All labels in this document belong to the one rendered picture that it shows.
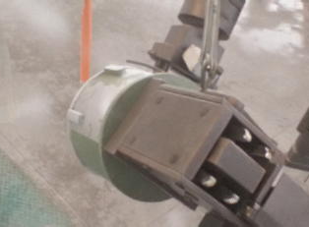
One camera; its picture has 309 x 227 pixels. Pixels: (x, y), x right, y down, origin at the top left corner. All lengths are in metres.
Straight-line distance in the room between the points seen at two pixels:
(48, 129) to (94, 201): 0.58
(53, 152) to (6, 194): 0.33
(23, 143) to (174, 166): 2.27
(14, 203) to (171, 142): 1.98
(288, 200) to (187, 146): 0.11
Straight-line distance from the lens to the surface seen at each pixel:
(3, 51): 1.06
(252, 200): 0.45
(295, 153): 1.70
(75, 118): 0.58
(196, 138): 0.42
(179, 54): 0.74
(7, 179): 2.50
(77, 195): 2.37
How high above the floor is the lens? 1.76
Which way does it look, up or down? 40 degrees down
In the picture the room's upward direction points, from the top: straight up
